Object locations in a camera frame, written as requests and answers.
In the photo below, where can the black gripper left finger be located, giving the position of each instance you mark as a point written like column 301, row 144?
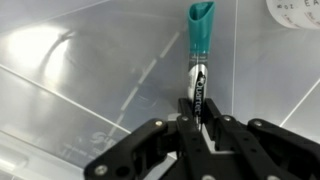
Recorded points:
column 146, row 150

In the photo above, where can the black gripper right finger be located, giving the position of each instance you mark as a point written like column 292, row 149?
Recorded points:
column 260, row 150

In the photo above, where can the teal capped marker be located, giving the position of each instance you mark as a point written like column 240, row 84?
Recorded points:
column 200, row 40

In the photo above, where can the clear plastic cup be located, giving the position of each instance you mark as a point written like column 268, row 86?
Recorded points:
column 293, row 13

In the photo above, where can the clear plastic bin lid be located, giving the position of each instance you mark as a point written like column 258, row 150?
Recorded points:
column 83, row 66

